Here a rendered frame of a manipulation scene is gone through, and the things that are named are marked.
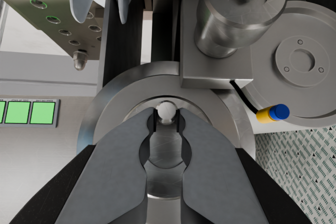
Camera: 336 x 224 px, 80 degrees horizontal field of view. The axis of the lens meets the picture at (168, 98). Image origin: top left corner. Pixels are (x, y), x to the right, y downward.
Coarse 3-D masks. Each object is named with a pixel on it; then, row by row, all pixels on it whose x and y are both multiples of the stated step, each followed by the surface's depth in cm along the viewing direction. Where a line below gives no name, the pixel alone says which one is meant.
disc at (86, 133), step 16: (144, 64) 18; (160, 64) 18; (176, 64) 18; (112, 80) 18; (128, 80) 18; (96, 96) 17; (112, 96) 17; (224, 96) 18; (96, 112) 17; (240, 112) 17; (80, 128) 17; (240, 128) 17; (80, 144) 17; (240, 144) 17
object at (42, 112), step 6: (36, 102) 49; (42, 102) 49; (36, 108) 49; (42, 108) 49; (48, 108) 49; (36, 114) 49; (42, 114) 49; (48, 114) 49; (36, 120) 48; (42, 120) 48; (48, 120) 48
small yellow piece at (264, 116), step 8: (240, 96) 14; (248, 104) 13; (280, 104) 11; (256, 112) 13; (264, 112) 12; (272, 112) 11; (280, 112) 11; (288, 112) 11; (264, 120) 12; (272, 120) 11
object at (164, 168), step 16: (160, 96) 16; (176, 96) 16; (128, 112) 15; (192, 112) 15; (160, 128) 15; (160, 144) 15; (176, 144) 15; (160, 160) 15; (176, 160) 15; (160, 176) 14; (176, 176) 14; (160, 192) 14; (176, 192) 14
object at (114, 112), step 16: (144, 80) 17; (160, 80) 17; (176, 80) 17; (128, 96) 16; (144, 96) 16; (192, 96) 16; (208, 96) 16; (112, 112) 16; (208, 112) 16; (224, 112) 16; (96, 128) 16; (112, 128) 16; (224, 128) 16; (160, 208) 15; (176, 208) 15
